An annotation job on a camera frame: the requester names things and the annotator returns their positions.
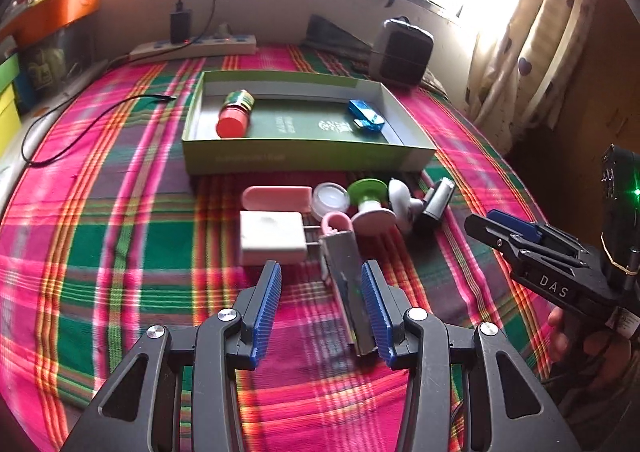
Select pale bar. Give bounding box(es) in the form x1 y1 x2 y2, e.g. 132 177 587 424
319 232 378 358

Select black adapter cable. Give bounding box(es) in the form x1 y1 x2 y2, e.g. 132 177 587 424
177 0 217 40

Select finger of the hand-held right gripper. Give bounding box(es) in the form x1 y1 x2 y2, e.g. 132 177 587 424
464 214 583 273
486 209 588 253

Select orange tray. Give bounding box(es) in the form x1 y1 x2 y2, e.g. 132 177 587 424
0 0 103 45

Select dark cloth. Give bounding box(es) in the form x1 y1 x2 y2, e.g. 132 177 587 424
302 14 376 57

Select green cardboard box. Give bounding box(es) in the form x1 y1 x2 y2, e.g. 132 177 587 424
181 70 438 176

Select black loose cable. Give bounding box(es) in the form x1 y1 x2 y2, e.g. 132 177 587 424
21 94 177 167

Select pink sealing clip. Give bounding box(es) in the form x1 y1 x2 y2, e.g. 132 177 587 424
242 186 312 213

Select yellow and green box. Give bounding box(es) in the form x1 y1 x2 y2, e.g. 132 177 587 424
0 52 23 157

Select pink hook clip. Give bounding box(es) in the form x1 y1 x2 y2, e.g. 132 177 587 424
320 212 355 239

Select red-capped bottle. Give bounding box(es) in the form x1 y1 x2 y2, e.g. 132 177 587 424
216 88 257 139

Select black power adapter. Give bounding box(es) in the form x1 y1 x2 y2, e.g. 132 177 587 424
170 9 193 45

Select grey portable heater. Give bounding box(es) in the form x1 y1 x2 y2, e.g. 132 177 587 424
367 18 435 88

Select white charger adapter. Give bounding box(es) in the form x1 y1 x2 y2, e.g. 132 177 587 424
239 211 321 265

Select black and silver gadget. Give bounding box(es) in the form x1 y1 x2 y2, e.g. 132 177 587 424
412 177 456 233

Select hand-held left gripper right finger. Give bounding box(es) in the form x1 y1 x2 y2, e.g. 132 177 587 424
360 259 583 452

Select blue small pack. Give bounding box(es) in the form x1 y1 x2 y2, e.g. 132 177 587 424
347 99 386 131

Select person's right hand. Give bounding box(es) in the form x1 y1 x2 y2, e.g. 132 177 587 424
547 307 631 368

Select plaid blanket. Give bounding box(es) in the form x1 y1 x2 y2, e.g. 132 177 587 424
0 44 556 452

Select white power strip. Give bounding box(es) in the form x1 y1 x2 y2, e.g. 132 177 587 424
129 35 258 65

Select patterned curtain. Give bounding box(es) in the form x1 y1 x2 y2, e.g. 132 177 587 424
465 0 601 153

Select white rounded gadget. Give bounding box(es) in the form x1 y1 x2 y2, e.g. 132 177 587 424
387 179 426 233

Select clear round jar lid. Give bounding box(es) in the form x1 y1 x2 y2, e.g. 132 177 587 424
310 183 351 221

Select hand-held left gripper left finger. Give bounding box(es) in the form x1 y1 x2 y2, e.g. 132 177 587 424
60 260 283 452

